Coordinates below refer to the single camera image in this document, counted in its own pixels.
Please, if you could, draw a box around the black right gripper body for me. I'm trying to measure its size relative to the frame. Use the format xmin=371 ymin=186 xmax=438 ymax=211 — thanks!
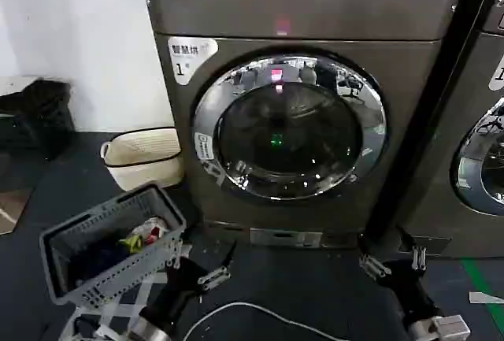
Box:
xmin=382 ymin=259 xmax=443 ymax=324

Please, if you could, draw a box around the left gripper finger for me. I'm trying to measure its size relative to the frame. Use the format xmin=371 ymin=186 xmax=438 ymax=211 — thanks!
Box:
xmin=196 ymin=239 xmax=239 ymax=287
xmin=166 ymin=237 xmax=185 ymax=272

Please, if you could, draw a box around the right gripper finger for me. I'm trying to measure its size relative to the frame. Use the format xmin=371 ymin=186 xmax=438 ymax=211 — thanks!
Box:
xmin=355 ymin=235 xmax=391 ymax=280
xmin=398 ymin=228 xmax=428 ymax=272

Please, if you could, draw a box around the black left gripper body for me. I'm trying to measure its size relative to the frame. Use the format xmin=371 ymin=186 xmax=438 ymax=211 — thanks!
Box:
xmin=154 ymin=257 xmax=206 ymax=321

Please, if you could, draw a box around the white and red garment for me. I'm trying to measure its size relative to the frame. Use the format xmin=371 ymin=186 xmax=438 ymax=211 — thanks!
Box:
xmin=133 ymin=217 xmax=171 ymax=246

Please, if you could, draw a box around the yellow-green garment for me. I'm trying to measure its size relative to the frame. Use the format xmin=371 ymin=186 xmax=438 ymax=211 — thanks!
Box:
xmin=117 ymin=234 xmax=143 ymax=255

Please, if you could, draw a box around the grey perforated plastic basket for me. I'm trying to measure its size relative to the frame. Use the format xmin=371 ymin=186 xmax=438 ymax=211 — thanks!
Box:
xmin=39 ymin=183 xmax=187 ymax=306

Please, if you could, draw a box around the white paper scrap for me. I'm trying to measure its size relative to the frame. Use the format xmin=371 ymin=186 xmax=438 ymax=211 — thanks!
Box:
xmin=468 ymin=291 xmax=504 ymax=305

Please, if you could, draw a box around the white woven laundry basket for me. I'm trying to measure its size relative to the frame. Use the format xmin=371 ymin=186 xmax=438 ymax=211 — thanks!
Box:
xmin=100 ymin=127 xmax=186 ymax=192

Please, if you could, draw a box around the round glass dryer door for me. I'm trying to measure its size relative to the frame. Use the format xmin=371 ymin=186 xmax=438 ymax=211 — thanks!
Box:
xmin=191 ymin=54 xmax=387 ymax=201
xmin=450 ymin=96 xmax=504 ymax=217

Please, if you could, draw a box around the grey dryer with label sticker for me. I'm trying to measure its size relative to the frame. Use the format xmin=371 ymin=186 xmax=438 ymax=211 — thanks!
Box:
xmin=399 ymin=0 xmax=504 ymax=259
xmin=139 ymin=0 xmax=469 ymax=248

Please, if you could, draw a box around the brown cardboard sheet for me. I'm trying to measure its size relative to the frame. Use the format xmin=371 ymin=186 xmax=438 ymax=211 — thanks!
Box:
xmin=0 ymin=187 xmax=33 ymax=236

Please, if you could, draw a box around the black plastic crate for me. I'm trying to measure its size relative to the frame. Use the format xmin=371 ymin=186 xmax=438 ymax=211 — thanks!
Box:
xmin=0 ymin=77 xmax=76 ymax=161

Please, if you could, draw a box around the white cable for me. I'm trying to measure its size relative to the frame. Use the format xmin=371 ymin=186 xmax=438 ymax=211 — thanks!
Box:
xmin=183 ymin=301 xmax=398 ymax=341

